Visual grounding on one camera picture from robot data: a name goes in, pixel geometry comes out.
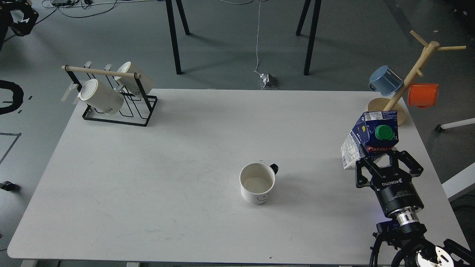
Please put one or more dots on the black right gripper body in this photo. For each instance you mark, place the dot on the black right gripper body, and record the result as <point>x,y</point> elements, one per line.
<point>394,189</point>

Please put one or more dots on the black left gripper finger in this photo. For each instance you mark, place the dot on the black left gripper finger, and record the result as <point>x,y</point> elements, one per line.
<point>24,26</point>

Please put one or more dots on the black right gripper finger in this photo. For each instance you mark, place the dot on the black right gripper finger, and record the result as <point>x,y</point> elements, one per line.
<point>415,169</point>
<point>376,174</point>

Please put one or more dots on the blue white milk carton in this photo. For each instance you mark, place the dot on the blue white milk carton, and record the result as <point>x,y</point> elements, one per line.
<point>374,133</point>

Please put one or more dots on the white smiley face mug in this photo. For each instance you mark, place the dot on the white smiley face mug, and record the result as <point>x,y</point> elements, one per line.
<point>257,181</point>

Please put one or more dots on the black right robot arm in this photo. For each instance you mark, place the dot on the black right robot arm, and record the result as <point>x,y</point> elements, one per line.
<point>406,234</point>

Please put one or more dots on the orange cup on tree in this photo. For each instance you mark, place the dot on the orange cup on tree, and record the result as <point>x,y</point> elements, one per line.
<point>423,95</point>

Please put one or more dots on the blue cup on tree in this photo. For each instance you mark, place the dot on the blue cup on tree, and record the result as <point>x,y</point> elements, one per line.
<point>385,81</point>

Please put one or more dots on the white table leg base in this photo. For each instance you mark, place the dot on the white table leg base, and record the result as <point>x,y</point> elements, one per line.
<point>463,182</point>

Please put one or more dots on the wooden mug tree stand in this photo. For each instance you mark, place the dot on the wooden mug tree stand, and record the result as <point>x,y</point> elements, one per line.
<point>385,104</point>

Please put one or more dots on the white mug front on rack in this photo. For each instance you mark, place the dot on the white mug front on rack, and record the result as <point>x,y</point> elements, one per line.
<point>101,97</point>

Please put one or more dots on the white power strip on floor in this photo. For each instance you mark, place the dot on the white power strip on floor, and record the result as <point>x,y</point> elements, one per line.
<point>269,81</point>

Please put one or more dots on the black table legs left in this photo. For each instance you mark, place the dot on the black table legs left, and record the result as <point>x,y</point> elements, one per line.
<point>172,29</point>

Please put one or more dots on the black table legs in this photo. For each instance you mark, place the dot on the black table legs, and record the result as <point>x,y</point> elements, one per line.
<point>172,29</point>
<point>313,28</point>

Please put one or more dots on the black table legs right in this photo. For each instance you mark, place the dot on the black table legs right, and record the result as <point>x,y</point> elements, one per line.
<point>313,28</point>

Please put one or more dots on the black wire mug rack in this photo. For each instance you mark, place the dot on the black wire mug rack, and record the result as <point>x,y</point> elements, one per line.
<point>128,80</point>

